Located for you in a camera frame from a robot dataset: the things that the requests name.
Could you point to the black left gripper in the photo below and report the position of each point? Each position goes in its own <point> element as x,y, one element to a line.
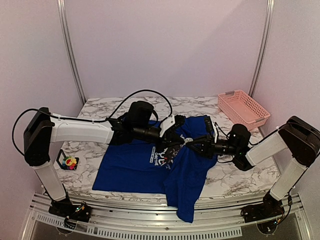
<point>171,139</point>

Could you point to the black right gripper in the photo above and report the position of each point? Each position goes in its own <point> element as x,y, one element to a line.
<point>208,145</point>

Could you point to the blue printed t-shirt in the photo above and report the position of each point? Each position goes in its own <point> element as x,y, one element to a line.
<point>138,167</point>

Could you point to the silver round brooch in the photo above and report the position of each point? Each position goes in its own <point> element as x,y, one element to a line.
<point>187,140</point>

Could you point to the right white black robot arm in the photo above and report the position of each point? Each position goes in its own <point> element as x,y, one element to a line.
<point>296,135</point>

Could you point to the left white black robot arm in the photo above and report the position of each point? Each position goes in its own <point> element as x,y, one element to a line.
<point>45,129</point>

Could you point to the black box with flower brooch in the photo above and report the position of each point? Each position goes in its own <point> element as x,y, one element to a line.
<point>61,155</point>

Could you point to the pink perforated plastic basket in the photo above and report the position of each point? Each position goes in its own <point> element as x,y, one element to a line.
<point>240,108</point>

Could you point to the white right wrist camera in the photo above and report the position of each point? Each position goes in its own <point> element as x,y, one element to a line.
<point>211,129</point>

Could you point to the aluminium front rail frame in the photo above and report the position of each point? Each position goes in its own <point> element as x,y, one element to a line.
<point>133,218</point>

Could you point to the right aluminium corner post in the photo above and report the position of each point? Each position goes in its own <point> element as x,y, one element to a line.
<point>270,4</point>

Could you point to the aluminium corner post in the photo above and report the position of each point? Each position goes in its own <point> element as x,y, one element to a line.
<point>69,50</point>
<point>270,4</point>

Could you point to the left aluminium corner post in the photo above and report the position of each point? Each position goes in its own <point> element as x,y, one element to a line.
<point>69,50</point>

